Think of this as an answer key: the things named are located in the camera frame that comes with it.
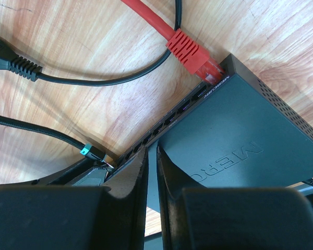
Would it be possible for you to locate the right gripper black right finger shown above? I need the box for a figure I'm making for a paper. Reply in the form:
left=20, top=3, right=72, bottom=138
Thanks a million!
left=156, top=146, right=313, bottom=249

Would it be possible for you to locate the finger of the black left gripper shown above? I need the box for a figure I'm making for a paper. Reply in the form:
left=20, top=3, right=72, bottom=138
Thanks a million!
left=33, top=158, right=110, bottom=186

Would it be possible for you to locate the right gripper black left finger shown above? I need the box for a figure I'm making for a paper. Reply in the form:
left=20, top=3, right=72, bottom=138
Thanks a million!
left=0, top=148, right=149, bottom=249

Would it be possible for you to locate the black braided cable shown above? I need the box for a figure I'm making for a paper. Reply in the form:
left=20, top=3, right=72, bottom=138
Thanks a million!
left=0, top=112, right=115, bottom=170

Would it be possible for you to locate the black network switch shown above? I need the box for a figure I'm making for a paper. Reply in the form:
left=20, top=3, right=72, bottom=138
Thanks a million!
left=116, top=55, right=313, bottom=211

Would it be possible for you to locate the red ethernet cable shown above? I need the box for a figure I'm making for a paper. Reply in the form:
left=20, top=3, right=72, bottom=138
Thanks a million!
left=121, top=0, right=226, bottom=85

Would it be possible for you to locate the black power cord with plug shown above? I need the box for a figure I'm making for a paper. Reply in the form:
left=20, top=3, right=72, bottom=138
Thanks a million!
left=0, top=0, right=184, bottom=86

